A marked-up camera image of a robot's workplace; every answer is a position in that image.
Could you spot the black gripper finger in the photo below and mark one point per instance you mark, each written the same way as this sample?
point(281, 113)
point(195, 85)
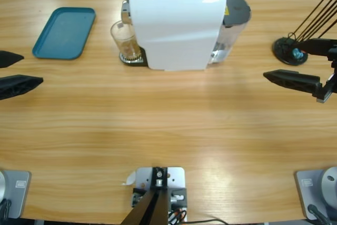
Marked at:
point(295, 81)
point(18, 85)
point(9, 59)
point(321, 47)

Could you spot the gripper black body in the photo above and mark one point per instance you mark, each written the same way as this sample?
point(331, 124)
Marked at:
point(330, 85)

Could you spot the clear drinking glass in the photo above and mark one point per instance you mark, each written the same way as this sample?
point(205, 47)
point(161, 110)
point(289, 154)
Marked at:
point(118, 40)

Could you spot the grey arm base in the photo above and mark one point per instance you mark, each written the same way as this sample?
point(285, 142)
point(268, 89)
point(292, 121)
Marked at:
point(18, 183)
point(308, 183)

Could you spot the blue coffee capsule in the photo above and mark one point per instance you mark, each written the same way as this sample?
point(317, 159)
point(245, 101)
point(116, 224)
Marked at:
point(297, 52)

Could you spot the white capsule coffee machine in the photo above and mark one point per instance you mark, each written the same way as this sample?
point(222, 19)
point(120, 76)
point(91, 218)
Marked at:
point(173, 30)

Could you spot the black capsule holder with rods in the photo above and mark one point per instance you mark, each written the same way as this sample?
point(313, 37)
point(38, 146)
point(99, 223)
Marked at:
point(283, 48)

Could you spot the teal plastic tray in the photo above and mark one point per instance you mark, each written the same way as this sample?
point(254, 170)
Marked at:
point(63, 32)

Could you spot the clear water tank dark lid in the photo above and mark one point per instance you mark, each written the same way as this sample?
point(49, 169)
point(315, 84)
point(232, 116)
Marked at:
point(237, 9)

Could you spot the white paper tag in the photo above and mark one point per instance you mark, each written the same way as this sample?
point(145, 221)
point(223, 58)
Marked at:
point(130, 178)

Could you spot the white block with dark post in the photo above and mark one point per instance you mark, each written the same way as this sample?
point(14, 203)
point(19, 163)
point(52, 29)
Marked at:
point(173, 175)

